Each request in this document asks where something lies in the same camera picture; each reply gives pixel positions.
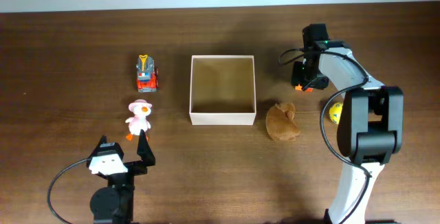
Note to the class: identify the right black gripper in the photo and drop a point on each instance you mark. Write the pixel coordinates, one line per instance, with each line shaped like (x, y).
(322, 84)

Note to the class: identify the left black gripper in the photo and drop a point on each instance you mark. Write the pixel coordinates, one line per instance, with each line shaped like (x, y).
(147, 157)

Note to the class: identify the colourful two-by-two puzzle cube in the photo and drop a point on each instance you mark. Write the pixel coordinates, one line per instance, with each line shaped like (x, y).
(301, 88)

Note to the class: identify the brown plush capybara toy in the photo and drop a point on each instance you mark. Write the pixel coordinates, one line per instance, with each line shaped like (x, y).
(280, 122)

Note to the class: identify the red toy fire truck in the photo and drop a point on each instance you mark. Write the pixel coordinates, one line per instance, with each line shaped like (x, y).
(147, 72)

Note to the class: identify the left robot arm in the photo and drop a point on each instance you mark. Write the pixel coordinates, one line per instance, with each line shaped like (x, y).
(114, 203)

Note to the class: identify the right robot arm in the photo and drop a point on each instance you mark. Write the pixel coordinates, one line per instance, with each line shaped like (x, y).
(371, 122)

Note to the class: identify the yellow ball with blue letters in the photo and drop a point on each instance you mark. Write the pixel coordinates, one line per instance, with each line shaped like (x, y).
(335, 112)

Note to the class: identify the open white cardboard box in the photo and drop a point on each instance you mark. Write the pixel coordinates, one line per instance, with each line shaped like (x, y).
(222, 90)

